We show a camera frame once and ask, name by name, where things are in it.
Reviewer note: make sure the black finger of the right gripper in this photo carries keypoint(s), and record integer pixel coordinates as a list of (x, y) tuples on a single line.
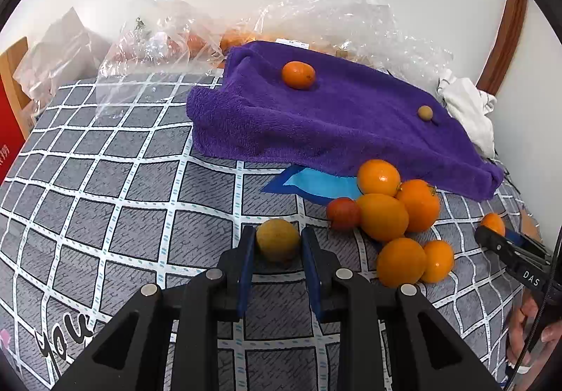
[(513, 247)]

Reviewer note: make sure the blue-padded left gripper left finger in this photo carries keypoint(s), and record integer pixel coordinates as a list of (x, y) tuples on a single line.
[(237, 267)]

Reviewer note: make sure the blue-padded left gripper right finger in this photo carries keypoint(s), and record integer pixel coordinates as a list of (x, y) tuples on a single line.
[(320, 266)]

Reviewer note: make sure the yellow-brown round fruit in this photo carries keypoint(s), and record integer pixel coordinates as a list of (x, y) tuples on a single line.
[(278, 240)]

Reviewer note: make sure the large orange top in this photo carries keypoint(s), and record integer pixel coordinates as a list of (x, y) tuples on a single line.
[(379, 177)]

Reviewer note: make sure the large orange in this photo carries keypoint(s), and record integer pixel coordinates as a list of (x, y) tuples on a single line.
[(379, 177), (383, 217)]

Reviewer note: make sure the person's right hand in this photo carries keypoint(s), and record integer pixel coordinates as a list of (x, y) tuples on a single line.
[(521, 319)]

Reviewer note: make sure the dark red fruit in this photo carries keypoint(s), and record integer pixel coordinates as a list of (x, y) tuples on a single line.
[(343, 214)]

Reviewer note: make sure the small lower right orange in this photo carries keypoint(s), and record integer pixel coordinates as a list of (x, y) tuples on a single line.
[(440, 261)]

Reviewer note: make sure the large center orange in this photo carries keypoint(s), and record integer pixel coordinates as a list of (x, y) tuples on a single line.
[(383, 217)]

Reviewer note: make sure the blue cloth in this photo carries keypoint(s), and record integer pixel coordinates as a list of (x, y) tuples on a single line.
[(313, 185)]

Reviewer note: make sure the orange with stem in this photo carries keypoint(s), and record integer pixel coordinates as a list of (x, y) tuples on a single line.
[(421, 202)]

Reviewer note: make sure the white crumpled cloth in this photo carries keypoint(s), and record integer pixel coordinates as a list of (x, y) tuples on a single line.
[(470, 106)]

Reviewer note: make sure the small tan fruit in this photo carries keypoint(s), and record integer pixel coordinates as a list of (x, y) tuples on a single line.
[(425, 113)]

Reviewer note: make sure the purple towel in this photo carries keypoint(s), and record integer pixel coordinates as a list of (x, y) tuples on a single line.
[(350, 115)]

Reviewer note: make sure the orange on towel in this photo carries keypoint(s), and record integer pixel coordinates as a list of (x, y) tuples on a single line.
[(298, 75)]

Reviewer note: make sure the clear plastic bag left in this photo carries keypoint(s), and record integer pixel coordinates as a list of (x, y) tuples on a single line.
[(160, 40)]

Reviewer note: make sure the clear plastic bag of oranges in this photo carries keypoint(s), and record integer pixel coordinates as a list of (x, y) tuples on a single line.
[(360, 31)]

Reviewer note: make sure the red box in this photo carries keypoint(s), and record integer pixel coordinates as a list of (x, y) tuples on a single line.
[(11, 137)]

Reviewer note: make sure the grey plastic bag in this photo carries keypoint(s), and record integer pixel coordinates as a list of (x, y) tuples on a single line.
[(67, 52)]

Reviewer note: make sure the brown wooden door frame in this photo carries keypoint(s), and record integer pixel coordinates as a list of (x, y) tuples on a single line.
[(505, 44)]

